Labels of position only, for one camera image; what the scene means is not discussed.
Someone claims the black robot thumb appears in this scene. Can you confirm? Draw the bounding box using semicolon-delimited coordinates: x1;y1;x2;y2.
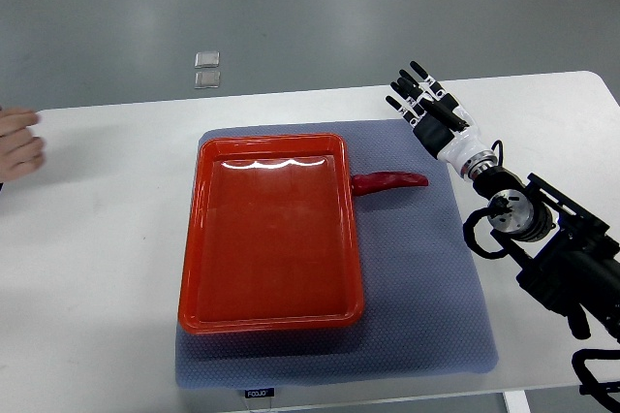
419;98;469;131

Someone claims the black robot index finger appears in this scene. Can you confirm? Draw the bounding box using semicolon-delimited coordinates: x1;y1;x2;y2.
410;60;446;96

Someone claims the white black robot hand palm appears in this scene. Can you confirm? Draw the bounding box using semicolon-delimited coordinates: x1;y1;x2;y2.
413;92;498;178

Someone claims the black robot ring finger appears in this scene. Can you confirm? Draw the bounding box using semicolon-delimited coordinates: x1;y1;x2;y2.
390;78;425;112

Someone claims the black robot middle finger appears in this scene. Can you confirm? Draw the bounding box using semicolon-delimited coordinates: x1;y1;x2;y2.
398;69;434;102

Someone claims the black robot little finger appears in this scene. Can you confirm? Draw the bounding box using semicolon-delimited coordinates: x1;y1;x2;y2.
386;95;420;126

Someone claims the red chili pepper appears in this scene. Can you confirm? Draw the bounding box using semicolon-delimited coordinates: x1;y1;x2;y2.
351;172;429;197

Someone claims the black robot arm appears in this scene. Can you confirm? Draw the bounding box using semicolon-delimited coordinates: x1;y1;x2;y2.
386;62;619;339

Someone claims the red plastic tray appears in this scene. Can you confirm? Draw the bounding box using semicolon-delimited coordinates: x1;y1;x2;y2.
178;134;364;335

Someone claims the person's bare hand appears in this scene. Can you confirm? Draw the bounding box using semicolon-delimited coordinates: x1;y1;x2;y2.
1;108;46;184

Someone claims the blue-grey mesh mat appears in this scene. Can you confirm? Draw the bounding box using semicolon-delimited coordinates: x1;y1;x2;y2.
175;119;498;390

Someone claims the lower metal floor plate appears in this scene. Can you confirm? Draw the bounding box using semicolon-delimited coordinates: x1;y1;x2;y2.
195;70;221;89

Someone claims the metal floor plate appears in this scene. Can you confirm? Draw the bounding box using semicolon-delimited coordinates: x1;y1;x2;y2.
195;70;221;89
194;50;220;69

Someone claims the upper metal floor plate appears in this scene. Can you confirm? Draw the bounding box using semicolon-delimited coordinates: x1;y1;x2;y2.
194;50;220;69

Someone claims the white table leg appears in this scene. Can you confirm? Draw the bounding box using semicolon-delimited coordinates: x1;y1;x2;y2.
503;390;531;413

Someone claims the black mat label tag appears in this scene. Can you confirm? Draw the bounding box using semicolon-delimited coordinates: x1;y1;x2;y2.
244;388;275;399

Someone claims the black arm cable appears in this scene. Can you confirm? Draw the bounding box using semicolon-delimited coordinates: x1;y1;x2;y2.
571;348;620;412

